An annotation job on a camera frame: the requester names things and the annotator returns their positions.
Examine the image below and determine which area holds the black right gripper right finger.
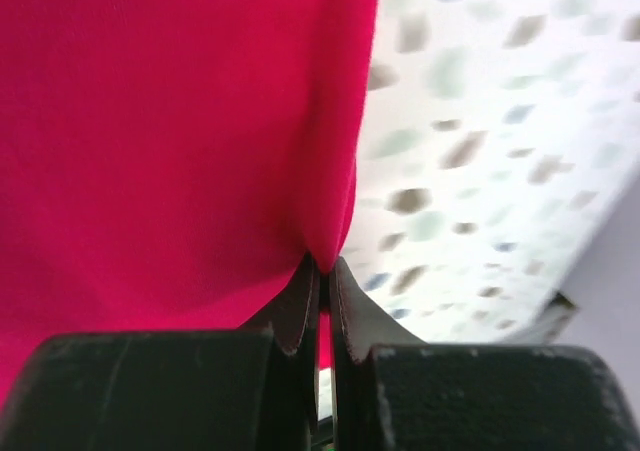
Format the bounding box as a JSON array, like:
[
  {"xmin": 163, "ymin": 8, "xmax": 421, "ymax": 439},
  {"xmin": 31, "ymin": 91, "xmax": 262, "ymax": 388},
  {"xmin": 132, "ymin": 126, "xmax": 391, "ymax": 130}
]
[{"xmin": 327, "ymin": 261, "xmax": 639, "ymax": 450}]

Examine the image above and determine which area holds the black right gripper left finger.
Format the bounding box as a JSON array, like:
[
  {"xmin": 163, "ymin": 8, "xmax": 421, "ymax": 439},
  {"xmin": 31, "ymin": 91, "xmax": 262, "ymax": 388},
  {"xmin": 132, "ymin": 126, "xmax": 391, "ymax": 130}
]
[{"xmin": 1, "ymin": 256, "xmax": 321, "ymax": 450}]

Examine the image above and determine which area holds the crimson red t shirt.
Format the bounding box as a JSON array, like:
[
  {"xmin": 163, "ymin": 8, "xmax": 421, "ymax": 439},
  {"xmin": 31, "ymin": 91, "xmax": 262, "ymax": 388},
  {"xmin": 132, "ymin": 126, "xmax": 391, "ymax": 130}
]
[{"xmin": 1, "ymin": 0, "xmax": 377, "ymax": 391}]

